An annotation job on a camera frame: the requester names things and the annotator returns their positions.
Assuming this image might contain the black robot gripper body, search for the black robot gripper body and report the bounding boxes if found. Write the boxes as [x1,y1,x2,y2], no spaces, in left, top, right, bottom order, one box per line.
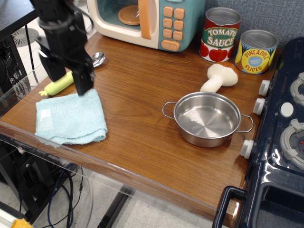
[36,21,93,71]

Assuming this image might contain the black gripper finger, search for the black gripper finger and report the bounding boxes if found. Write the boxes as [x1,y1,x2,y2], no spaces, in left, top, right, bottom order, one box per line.
[38,49,66,82]
[72,68,96,96]

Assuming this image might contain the spoon with green handle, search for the spoon with green handle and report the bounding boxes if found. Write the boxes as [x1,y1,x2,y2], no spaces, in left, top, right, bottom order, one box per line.
[39,52,105,96]

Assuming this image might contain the light blue napkin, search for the light blue napkin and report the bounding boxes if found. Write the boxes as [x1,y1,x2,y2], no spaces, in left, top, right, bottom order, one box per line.
[35,89,107,145]

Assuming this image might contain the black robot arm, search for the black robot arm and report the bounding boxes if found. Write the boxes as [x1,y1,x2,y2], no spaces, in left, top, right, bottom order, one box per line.
[31,0,95,95]

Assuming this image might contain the yellow sponge corner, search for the yellow sponge corner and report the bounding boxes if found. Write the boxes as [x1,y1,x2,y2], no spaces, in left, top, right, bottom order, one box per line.
[11,219,33,228]

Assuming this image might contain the white stove knob bottom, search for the white stove knob bottom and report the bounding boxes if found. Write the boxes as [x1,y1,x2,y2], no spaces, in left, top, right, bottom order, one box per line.
[240,140,254,159]

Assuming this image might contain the white stove knob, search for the white stove knob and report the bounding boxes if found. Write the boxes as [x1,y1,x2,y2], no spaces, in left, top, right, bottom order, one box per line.
[240,140,254,159]
[258,80,271,97]
[253,98,266,115]

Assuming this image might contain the round floor vent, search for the round floor vent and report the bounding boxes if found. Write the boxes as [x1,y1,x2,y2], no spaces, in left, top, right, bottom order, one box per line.
[12,28,39,48]

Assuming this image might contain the toy microwave teal and cream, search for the toy microwave teal and cream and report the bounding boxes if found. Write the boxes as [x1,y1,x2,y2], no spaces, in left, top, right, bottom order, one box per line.
[87,0,205,52]

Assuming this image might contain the stainless steel pot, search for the stainless steel pot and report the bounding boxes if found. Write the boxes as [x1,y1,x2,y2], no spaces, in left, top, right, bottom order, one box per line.
[162,92,254,148]

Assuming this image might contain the plush mushroom toy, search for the plush mushroom toy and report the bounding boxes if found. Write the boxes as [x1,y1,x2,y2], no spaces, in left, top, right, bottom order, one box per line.
[200,62,240,93]

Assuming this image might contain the tomato sauce can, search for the tomato sauce can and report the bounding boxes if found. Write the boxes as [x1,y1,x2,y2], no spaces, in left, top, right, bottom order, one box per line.
[199,7,242,62]

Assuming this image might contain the pineapple slices can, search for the pineapple slices can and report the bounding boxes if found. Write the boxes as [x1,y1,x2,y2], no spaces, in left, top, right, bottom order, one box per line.
[235,29,279,75]

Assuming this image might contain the white stove knob middle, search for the white stove knob middle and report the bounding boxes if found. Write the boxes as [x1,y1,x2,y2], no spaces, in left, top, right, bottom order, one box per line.
[253,98,266,115]

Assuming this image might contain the white stove knob top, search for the white stove knob top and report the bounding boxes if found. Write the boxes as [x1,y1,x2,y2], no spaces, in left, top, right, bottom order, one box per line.
[258,80,271,97]

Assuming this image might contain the dark blue toy stove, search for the dark blue toy stove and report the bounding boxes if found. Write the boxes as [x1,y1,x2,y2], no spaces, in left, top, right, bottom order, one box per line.
[212,38,304,228]

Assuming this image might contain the black cable under table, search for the black cable under table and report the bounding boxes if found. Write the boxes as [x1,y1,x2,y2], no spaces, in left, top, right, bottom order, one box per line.
[47,166,84,228]

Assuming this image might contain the black metal frame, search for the black metal frame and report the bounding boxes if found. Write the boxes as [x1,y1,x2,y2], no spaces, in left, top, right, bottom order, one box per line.
[0,6,62,224]

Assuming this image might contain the blue cable under table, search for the blue cable under table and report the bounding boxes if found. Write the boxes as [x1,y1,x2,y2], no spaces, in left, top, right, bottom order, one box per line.
[47,163,76,228]

